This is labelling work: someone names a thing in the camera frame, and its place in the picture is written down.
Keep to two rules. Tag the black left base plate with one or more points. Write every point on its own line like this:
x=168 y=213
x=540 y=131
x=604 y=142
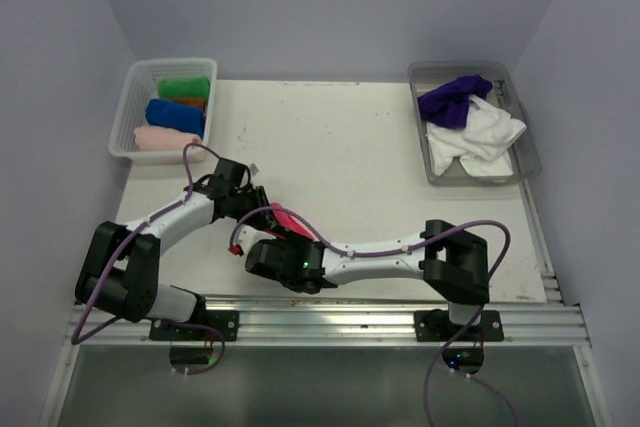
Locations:
x=212 y=325

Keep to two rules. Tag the aluminium mounting rail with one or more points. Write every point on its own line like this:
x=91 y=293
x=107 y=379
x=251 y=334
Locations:
x=284 y=322

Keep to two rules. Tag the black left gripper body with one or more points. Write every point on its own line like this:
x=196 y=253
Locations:
x=237 y=208

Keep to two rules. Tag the green rolled towel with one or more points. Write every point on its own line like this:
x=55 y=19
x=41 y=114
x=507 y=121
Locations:
x=172 y=88

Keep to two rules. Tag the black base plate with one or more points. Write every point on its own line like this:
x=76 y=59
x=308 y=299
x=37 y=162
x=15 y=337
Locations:
x=212 y=325
x=434 y=325

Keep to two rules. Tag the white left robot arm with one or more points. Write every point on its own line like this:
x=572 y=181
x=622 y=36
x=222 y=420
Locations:
x=120 y=273

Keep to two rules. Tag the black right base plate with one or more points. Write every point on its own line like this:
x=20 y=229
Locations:
x=434 y=325

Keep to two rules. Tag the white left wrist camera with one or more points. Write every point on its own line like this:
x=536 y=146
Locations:
x=254 y=168

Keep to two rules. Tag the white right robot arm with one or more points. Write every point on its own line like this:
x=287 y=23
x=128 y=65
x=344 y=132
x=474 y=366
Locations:
x=456 y=266

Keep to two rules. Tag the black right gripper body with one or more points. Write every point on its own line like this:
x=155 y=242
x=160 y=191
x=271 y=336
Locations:
x=294 y=243

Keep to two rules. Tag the orange rolled towel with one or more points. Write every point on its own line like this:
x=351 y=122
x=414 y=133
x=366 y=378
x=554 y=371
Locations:
x=194 y=102

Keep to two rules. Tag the white towel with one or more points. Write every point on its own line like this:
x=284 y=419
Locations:
x=482 y=147

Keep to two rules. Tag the pink red towel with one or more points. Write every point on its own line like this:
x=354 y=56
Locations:
x=290 y=222

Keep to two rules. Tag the white plastic basket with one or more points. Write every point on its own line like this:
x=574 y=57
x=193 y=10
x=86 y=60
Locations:
x=139 y=88

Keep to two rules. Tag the clear plastic bin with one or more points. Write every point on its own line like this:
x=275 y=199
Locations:
x=426 y=76

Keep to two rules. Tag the purple towel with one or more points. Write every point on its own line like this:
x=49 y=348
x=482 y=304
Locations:
x=448 y=105

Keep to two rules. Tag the light pink rolled towel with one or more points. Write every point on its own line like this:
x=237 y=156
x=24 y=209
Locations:
x=156 y=138

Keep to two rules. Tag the blue rolled towel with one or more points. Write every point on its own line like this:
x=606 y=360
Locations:
x=172 y=115

